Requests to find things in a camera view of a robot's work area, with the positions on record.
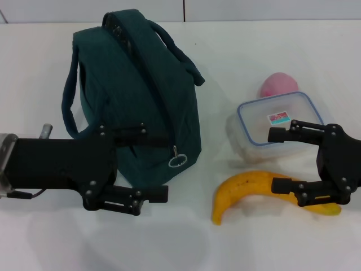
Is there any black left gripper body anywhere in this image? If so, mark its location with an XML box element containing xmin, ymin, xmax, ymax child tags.
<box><xmin>5</xmin><ymin>125</ymin><xmax>118</xmax><ymax>210</ymax></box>

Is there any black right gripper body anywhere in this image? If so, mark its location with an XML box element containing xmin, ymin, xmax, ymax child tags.
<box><xmin>316</xmin><ymin>124</ymin><xmax>361</xmax><ymax>204</ymax></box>

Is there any clear blue-rimmed food container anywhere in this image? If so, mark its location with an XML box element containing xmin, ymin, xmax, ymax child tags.
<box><xmin>227</xmin><ymin>91</ymin><xmax>329</xmax><ymax>164</ymax></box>

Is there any silver zipper pull ring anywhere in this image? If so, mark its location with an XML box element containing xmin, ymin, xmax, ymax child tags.
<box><xmin>168</xmin><ymin>145</ymin><xmax>187</xmax><ymax>168</ymax></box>

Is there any dark teal lunch bag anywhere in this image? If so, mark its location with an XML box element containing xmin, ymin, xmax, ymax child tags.
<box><xmin>61</xmin><ymin>10</ymin><xmax>206</xmax><ymax>186</ymax></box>

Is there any pink peach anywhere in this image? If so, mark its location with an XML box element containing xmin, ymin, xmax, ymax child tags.
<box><xmin>256</xmin><ymin>72</ymin><xmax>300</xmax><ymax>99</ymax></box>

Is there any yellow banana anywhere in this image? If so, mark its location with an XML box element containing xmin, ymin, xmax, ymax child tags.
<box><xmin>212</xmin><ymin>171</ymin><xmax>342</xmax><ymax>226</ymax></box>

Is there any grey left wrist cable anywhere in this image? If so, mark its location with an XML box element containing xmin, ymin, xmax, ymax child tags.
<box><xmin>5</xmin><ymin>188</ymin><xmax>46</xmax><ymax>199</ymax></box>

